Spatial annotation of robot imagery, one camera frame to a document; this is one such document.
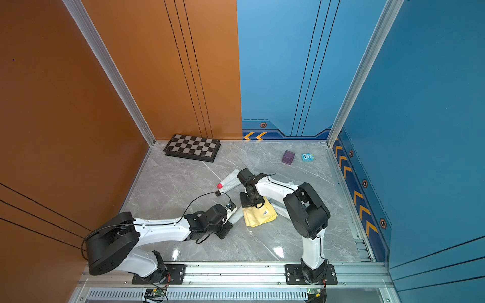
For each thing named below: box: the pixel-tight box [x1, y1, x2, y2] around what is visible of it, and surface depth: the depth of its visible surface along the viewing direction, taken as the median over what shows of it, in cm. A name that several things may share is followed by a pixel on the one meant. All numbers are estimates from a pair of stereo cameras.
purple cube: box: [281, 150, 296, 166], surface depth 111 cm
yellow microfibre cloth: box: [242, 196, 279, 228], surface depth 89 cm
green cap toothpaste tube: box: [222, 201, 238, 226], surface depth 79 cm
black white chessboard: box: [162, 133, 222, 163], surface depth 115 cm
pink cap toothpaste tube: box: [216, 168, 242, 192], surface depth 101 cm
